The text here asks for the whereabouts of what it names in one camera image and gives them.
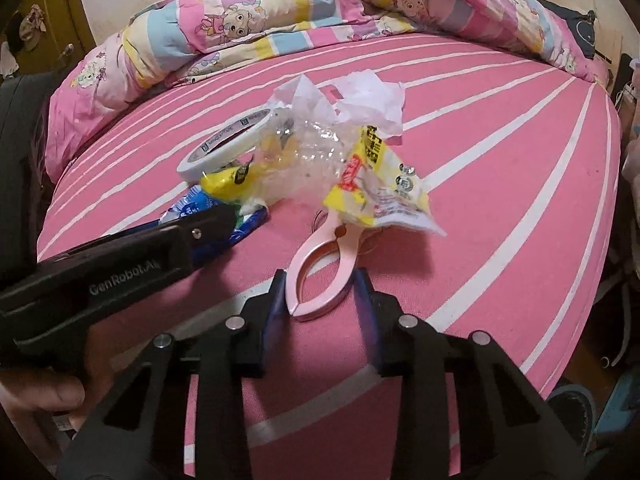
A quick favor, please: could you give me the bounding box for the pink striped bed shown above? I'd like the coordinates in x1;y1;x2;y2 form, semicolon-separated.
37;30;623;480

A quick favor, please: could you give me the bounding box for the brown wooden door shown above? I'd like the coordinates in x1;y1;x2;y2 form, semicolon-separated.
0;0;97;81

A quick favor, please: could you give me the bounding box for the person's left hand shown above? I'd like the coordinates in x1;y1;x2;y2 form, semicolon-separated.
0;365;87;433

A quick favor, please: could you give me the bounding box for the pink plastic clip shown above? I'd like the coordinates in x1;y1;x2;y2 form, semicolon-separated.
284;209;382;322

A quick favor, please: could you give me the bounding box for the dark slipper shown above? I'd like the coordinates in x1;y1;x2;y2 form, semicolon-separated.
547;384;597;443

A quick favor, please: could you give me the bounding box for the yellow white snack wrapper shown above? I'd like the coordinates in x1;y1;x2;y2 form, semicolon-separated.
321;124;447;239

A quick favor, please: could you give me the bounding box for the white hanging cloth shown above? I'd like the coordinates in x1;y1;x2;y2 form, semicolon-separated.
0;41;19;77

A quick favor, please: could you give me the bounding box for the blue snack wrapper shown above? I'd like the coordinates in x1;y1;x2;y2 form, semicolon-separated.
159;184;272;248

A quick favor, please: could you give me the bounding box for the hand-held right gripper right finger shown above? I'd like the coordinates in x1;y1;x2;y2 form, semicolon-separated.
354;267;586;480

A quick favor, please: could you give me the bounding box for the blue plastic object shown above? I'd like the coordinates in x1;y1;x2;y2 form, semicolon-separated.
594;374;640;463

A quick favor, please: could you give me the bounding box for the small yellow wrapper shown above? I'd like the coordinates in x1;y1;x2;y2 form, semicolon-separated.
199;164;262;202

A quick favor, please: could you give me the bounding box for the clear plastic bag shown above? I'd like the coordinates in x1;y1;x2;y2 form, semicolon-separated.
259;109;363;203

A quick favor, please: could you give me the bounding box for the pastel striped cartoon quilt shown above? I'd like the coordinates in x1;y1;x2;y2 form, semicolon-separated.
45;0;601;181

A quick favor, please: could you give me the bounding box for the pink floral hanging cloth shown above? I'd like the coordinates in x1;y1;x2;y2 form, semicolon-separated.
19;3;47;52

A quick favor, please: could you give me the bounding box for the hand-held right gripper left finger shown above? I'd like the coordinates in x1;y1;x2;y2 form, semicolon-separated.
55;269;289;480

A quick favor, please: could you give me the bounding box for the white tape roll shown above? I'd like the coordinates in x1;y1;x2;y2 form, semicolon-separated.
175;107;277;184

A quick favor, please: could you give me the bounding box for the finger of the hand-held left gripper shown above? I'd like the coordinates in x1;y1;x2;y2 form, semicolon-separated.
189;205;237;262
55;269;289;480

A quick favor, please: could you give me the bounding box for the dark blue pillow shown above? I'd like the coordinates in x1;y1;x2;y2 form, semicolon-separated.
539;0;612;62

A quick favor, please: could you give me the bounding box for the white crumpled tissue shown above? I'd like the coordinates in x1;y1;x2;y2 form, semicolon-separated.
272;66;407;147

